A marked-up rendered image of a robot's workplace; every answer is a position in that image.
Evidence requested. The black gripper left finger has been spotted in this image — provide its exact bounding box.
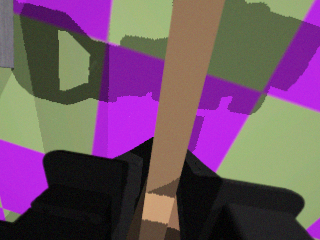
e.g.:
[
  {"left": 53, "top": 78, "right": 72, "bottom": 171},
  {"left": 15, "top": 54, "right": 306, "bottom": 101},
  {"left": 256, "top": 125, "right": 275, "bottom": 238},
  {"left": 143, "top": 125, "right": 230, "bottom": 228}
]
[{"left": 42, "top": 137, "right": 154, "bottom": 240}]

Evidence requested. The long wooden rail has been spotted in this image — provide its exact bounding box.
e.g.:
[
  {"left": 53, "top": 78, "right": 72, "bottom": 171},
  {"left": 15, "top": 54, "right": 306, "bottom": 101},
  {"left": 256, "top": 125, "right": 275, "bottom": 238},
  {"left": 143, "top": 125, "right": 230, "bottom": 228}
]
[{"left": 139, "top": 0, "right": 225, "bottom": 240}]

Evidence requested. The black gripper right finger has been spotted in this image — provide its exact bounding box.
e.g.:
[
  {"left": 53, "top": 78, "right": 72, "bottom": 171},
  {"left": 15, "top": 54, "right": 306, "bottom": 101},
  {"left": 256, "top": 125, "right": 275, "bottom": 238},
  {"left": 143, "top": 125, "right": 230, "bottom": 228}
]
[{"left": 176, "top": 149, "right": 305, "bottom": 240}]

